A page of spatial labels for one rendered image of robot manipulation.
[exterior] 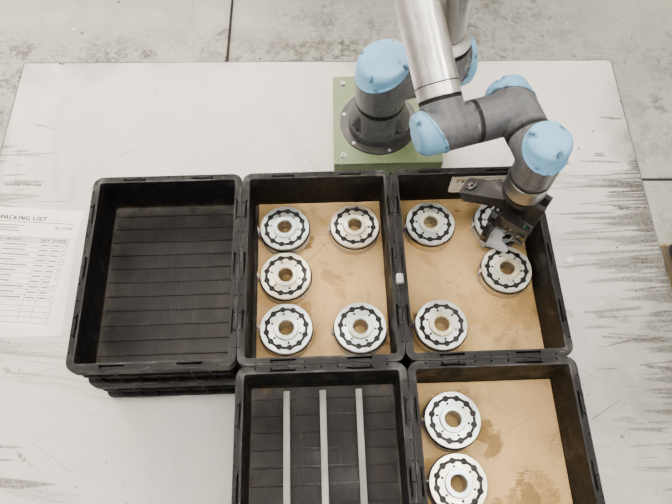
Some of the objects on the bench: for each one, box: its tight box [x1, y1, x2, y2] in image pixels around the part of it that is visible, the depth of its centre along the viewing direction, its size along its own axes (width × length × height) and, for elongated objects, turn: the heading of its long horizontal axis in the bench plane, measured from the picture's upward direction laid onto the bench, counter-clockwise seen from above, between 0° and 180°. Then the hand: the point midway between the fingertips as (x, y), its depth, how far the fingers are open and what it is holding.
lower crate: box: [89, 380, 236, 398], centre depth 131 cm, size 40×30×12 cm
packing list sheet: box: [0, 206, 84, 337], centre depth 141 cm, size 33×23×1 cm
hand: (488, 233), depth 128 cm, fingers open, 4 cm apart
